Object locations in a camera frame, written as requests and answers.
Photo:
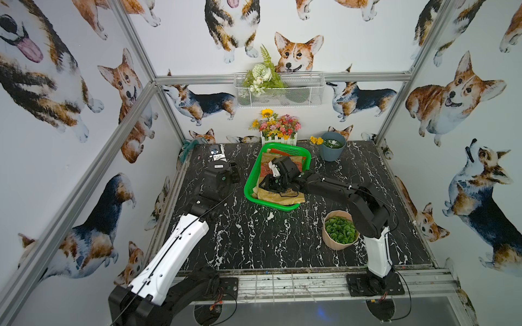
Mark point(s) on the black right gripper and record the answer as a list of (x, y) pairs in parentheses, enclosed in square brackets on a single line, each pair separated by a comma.
[(275, 178)]

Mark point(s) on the tan balsamico tomato chips bag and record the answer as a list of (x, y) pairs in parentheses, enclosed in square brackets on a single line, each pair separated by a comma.
[(289, 197)]

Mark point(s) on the red cream cassava chips bag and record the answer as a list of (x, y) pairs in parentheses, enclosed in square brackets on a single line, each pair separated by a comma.
[(298, 160)]

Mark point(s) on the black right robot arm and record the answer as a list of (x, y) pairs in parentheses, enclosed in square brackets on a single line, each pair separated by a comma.
[(371, 216)]

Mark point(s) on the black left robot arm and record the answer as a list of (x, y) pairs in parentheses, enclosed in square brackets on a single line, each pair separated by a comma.
[(153, 298)]

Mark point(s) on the green plastic basket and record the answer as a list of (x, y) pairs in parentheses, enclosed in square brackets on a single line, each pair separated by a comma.
[(251, 182)]

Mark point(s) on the colourful flowers in white fence planter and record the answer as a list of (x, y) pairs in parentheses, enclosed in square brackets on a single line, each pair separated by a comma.
[(275, 128)]

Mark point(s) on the blue pot with yellow flowers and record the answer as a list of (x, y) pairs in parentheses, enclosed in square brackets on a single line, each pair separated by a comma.
[(330, 144)]

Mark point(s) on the paper bowl of green leaves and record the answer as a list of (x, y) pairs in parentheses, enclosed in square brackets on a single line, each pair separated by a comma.
[(338, 230)]

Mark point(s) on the teal green cloth item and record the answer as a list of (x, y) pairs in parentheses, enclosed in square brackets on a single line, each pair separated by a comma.
[(187, 147)]

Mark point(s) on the white green artificial plant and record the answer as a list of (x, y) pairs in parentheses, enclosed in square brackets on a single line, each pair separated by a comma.
[(262, 77)]

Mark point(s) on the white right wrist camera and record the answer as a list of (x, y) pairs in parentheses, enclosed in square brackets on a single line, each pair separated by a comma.
[(275, 170)]

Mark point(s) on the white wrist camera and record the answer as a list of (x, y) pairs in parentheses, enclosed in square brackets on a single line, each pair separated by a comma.
[(275, 170), (217, 153)]

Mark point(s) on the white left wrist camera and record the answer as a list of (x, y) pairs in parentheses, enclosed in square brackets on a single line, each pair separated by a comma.
[(217, 153)]

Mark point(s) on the white wire wall basket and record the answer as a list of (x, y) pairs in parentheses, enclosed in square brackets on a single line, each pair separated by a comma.
[(304, 90)]

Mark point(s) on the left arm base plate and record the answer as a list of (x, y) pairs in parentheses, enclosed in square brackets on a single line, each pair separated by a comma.
[(224, 287)]

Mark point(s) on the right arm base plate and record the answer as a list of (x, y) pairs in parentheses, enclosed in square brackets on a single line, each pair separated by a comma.
[(369, 285)]

